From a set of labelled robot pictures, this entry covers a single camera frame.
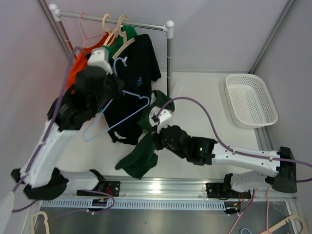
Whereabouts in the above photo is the green and white t shirt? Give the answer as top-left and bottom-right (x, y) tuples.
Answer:
(115, 90), (170, 179)

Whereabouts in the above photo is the pink wire hanger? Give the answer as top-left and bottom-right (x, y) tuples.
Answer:
(78, 12), (105, 47)

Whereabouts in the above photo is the orange tank top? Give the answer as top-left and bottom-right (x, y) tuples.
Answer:
(66, 33), (108, 89)

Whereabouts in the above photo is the white perforated plastic basket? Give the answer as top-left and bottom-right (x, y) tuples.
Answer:
(225, 74), (278, 129)

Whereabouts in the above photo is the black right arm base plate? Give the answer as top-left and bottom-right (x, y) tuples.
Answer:
(205, 182), (251, 201)

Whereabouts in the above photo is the aluminium mounting rail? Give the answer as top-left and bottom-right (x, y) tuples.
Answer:
(31, 176), (297, 202)

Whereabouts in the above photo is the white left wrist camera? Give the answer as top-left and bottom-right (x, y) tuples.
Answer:
(87, 47), (113, 75)

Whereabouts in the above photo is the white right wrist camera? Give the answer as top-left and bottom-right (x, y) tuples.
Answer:
(149, 106), (172, 130)

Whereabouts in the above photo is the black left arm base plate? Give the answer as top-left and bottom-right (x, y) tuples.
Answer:
(77, 180), (120, 197)

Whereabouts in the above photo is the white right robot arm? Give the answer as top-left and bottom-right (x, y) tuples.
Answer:
(152, 125), (297, 197)

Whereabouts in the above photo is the black t shirt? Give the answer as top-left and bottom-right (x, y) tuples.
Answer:
(104, 34), (161, 145)

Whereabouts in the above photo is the pink hanger on floor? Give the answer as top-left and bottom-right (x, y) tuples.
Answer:
(228, 187), (272, 234)

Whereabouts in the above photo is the light blue wire hanger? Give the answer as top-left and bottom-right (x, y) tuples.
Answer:
(82, 57), (151, 143)

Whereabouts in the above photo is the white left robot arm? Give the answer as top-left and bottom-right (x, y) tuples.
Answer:
(11, 66), (125, 200)

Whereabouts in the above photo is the white slotted cable duct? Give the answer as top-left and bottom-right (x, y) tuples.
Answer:
(41, 198), (238, 211)

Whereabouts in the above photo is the bright green t shirt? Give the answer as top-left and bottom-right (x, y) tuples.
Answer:
(101, 25), (137, 58)

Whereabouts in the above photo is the white metal clothes rack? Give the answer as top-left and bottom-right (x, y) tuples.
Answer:
(48, 3), (180, 98)

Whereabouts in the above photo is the beige wooden hanger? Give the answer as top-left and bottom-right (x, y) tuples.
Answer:
(102, 13), (117, 47)
(111, 14), (137, 60)

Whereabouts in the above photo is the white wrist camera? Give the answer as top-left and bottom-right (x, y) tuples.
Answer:
(87, 47), (113, 75)
(149, 106), (172, 130)

